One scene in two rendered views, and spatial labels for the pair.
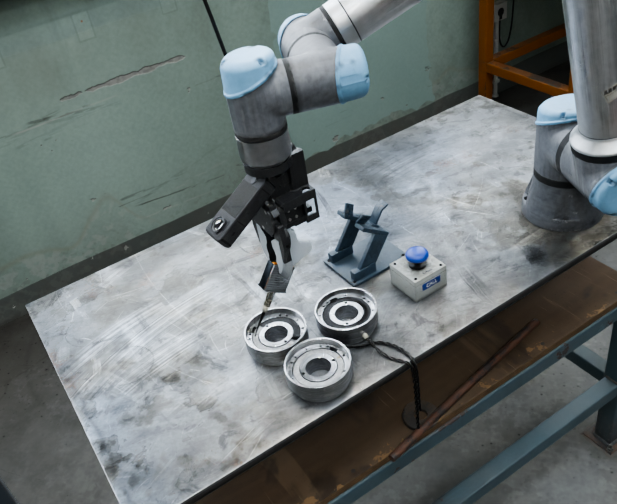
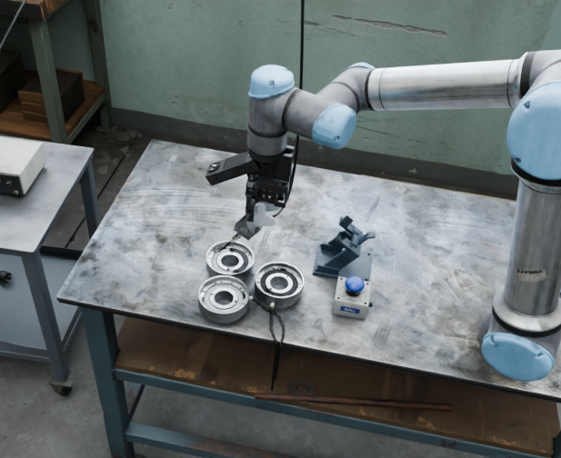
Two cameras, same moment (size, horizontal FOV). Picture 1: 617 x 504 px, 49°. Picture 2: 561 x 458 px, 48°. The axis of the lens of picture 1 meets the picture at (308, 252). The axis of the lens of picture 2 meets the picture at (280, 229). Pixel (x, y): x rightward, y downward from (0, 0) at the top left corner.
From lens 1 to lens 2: 58 cm
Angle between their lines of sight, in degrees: 26
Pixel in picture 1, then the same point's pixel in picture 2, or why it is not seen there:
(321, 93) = (301, 128)
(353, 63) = (331, 122)
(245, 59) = (265, 75)
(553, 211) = not seen: hidden behind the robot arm
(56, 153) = (309, 52)
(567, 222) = not seen: hidden behind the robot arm
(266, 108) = (264, 114)
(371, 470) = (240, 392)
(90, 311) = (174, 168)
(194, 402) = (155, 261)
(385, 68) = not seen: outside the picture
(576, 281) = (519, 410)
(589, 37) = (519, 219)
